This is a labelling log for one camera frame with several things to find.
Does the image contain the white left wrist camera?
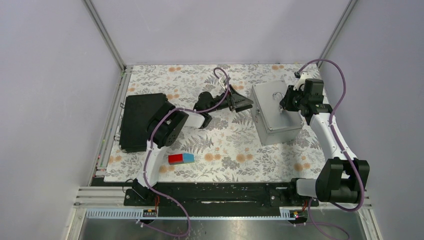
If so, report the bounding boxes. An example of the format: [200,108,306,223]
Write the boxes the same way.
[218,75,229,91]

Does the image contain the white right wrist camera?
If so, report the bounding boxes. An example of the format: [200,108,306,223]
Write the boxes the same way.
[293,72,310,91]

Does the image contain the black case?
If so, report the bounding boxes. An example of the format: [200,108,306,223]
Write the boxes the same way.
[118,93,168,153]

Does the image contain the grey metal box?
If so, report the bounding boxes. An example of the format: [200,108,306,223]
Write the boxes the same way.
[250,80,303,146]

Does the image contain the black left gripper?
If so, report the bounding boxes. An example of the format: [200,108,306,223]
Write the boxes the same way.
[206,85,253,114]

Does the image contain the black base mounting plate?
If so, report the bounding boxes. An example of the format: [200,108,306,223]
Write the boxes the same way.
[123,182,307,218]

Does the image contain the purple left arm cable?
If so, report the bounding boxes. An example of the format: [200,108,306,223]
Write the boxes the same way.
[143,67,232,239]

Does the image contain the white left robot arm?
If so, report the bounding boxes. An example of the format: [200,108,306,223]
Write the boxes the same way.
[135,85,254,206]

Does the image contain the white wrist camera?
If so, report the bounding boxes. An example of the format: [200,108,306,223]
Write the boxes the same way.
[293,72,310,91]
[218,75,229,91]

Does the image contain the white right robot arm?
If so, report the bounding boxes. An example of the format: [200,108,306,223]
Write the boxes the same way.
[279,78,370,208]

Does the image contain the red blue box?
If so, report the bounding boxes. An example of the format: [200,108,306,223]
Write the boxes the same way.
[168,153,195,165]

